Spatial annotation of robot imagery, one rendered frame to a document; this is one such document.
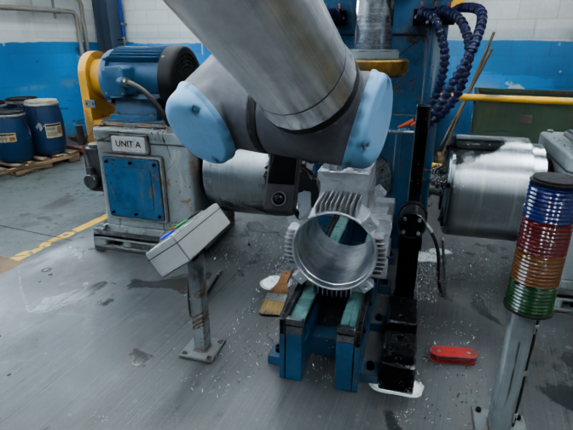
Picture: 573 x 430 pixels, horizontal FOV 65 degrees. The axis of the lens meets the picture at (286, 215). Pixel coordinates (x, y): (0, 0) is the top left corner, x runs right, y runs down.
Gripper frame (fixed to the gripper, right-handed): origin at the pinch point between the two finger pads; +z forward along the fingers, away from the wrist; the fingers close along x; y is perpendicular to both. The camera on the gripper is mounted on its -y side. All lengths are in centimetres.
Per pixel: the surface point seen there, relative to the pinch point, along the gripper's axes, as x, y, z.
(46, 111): 384, 278, 213
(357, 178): -8.8, 11.4, 1.0
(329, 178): -3.4, 11.2, 1.3
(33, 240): 245, 91, 178
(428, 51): -19, 70, 10
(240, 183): 23.4, 24.7, 19.9
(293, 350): -1.5, -18.0, 14.9
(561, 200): -36.1, -5.7, -16.3
